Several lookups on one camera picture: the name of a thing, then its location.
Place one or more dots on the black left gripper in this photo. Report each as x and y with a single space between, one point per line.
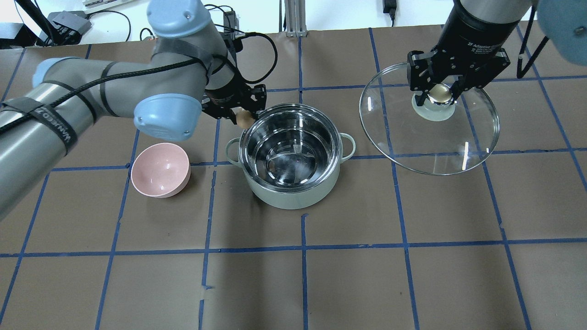
228 96

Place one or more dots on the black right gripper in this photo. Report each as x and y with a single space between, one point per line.
474 33

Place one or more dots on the brown egg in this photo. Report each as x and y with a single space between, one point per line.
245 119

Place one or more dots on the glass pot lid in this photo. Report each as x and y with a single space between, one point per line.
435 139

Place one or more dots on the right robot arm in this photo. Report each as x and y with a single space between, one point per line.
562 21

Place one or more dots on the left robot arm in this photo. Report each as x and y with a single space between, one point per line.
190 72

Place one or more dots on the light green steel pot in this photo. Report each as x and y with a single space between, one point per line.
291 156

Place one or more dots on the black power adapter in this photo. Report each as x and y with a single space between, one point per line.
230 21
390 7

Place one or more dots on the black power adapter right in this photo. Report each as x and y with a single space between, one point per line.
390 7

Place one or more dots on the pink bowl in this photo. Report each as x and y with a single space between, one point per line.
161 171

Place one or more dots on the grey box device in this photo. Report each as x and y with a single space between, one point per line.
63 28

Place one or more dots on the aluminium frame post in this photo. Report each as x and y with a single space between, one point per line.
295 18

